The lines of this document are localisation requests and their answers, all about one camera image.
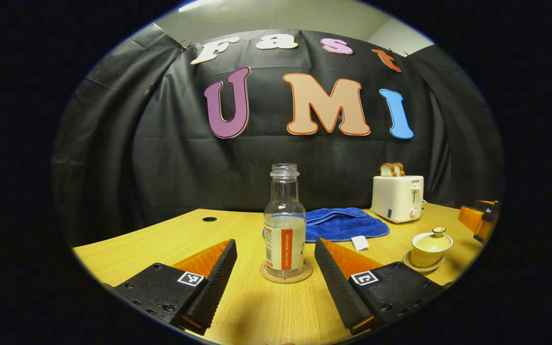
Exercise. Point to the white toaster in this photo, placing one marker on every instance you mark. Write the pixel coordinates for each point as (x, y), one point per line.
(396, 201)

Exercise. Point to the cream teacup lid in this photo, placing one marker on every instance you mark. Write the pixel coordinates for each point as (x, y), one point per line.
(431, 243)

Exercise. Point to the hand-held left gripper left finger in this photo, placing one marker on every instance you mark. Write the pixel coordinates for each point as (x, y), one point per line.
(216, 287)

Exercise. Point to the cream ceramic teacup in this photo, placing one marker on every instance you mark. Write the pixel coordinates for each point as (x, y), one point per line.
(427, 258)

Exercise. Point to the small white paper tag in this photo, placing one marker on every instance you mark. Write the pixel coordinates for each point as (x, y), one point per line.
(360, 243)

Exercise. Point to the round cork coaster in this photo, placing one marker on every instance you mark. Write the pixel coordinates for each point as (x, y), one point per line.
(269, 278)

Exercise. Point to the black backdrop cloth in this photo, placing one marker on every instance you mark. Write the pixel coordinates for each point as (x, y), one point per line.
(170, 163)

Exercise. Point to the toast bread slice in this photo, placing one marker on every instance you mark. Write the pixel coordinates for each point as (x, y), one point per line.
(387, 170)
(399, 168)

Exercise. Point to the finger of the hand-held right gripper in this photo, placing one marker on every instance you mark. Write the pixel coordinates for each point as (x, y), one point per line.
(470, 218)
(489, 205)

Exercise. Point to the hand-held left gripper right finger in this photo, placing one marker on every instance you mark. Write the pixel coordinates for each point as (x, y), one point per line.
(336, 287)

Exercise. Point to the clear plastic water bottle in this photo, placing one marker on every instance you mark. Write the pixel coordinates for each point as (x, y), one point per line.
(284, 230)

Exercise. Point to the blue towel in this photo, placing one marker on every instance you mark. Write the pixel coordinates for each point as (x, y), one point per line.
(343, 225)

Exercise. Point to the cream ceramic saucer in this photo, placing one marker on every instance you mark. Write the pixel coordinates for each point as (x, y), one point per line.
(412, 266)

